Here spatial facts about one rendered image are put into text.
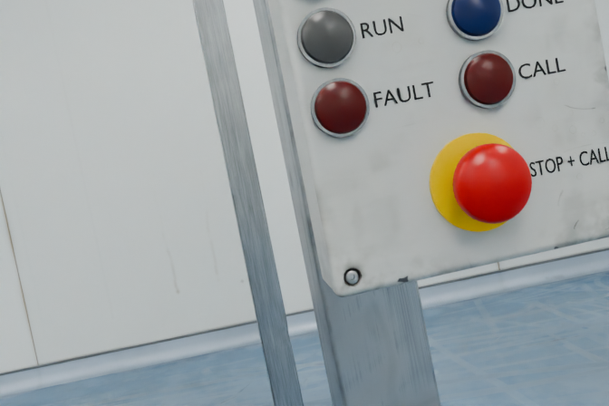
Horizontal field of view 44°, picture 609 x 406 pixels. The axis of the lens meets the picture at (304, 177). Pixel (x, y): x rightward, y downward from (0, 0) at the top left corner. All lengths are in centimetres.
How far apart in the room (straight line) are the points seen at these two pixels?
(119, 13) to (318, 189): 351
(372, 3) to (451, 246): 13
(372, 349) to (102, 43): 347
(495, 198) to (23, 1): 370
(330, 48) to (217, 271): 345
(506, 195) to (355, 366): 15
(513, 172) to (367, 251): 8
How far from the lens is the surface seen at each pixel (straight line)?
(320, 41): 38
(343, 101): 38
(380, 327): 46
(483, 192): 38
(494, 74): 40
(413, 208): 40
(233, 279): 382
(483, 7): 41
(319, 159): 39
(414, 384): 48
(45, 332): 402
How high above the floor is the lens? 95
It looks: 3 degrees down
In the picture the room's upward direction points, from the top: 11 degrees counter-clockwise
